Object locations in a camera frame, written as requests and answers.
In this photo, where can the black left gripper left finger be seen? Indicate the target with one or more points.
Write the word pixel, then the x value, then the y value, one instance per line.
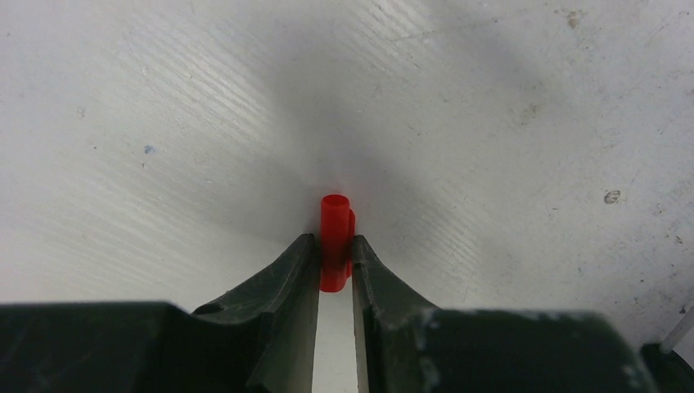
pixel 257 337

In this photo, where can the red capped whiteboard marker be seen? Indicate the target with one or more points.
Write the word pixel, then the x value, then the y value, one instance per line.
pixel 681 329

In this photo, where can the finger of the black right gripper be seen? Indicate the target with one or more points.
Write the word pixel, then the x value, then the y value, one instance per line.
pixel 670 371

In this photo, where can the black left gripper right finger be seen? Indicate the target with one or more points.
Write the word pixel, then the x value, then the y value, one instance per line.
pixel 405 343

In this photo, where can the red marker cap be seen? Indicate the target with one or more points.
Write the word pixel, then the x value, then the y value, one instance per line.
pixel 336 234

